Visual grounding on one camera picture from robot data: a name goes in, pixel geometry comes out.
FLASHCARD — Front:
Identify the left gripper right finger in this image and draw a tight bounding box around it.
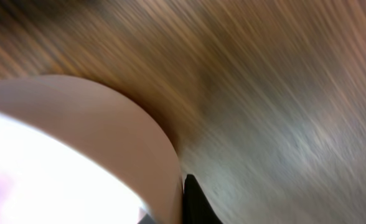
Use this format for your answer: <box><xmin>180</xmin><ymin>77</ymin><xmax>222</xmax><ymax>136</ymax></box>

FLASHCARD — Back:
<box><xmin>182</xmin><ymin>174</ymin><xmax>222</xmax><ymax>224</ymax></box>

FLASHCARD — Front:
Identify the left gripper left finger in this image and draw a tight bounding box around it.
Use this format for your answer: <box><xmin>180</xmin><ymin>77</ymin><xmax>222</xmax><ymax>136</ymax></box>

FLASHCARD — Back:
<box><xmin>138</xmin><ymin>214</ymin><xmax>156</xmax><ymax>224</ymax></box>

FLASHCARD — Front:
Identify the pink small bowl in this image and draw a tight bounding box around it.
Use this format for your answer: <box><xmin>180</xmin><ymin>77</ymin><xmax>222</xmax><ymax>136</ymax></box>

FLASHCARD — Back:
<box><xmin>0</xmin><ymin>75</ymin><xmax>182</xmax><ymax>223</ymax></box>

